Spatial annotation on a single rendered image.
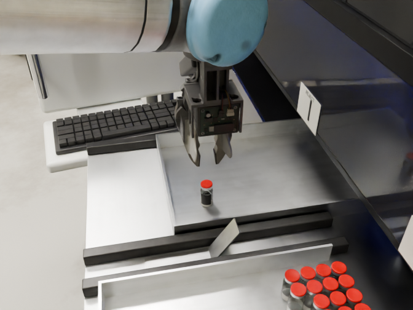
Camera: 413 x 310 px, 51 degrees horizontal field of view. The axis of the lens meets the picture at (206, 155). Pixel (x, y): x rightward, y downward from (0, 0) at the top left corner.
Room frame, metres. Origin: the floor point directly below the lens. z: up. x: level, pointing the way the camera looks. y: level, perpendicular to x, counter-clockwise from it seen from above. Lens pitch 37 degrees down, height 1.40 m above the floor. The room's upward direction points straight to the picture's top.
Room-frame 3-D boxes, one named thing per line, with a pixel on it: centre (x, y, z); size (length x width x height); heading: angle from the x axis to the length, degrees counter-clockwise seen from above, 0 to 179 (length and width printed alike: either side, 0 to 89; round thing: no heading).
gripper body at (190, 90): (0.53, -0.01, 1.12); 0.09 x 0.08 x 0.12; 12
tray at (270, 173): (0.63, -0.09, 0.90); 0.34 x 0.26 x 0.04; 102
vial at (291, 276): (0.36, -0.12, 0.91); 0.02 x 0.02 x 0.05
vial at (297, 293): (0.34, -0.12, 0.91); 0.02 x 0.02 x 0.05
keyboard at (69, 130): (0.93, 0.18, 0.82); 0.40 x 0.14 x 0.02; 109
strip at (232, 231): (0.43, 0.02, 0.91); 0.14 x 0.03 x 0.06; 102
